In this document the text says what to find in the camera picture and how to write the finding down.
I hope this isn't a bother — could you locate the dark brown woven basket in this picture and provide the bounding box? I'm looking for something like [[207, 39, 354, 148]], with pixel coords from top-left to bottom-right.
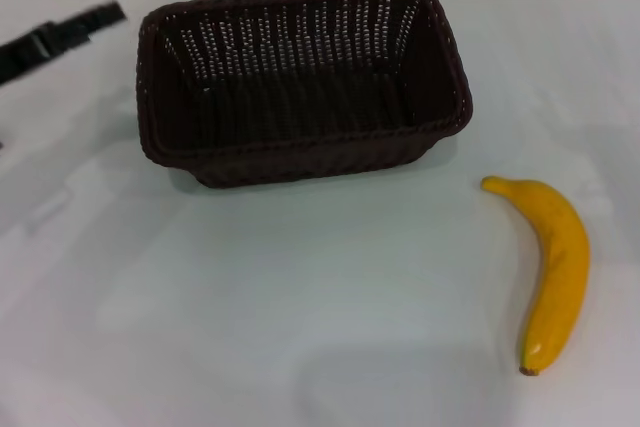
[[133, 0, 474, 190]]

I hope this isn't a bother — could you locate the yellow banana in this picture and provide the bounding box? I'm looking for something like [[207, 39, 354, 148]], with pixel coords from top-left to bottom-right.
[[480, 175, 592, 377]]

